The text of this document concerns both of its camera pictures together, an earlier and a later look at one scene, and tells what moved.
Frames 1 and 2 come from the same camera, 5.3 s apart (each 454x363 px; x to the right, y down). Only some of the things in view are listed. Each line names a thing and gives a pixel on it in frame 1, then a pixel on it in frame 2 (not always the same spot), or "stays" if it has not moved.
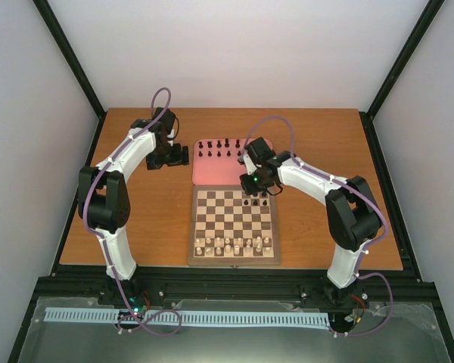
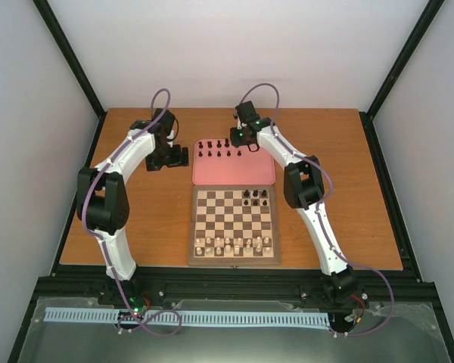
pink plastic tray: x=219 y=162 stays
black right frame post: x=366 y=117 stays
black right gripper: x=247 y=187 to x=234 y=141
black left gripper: x=177 y=160 stays
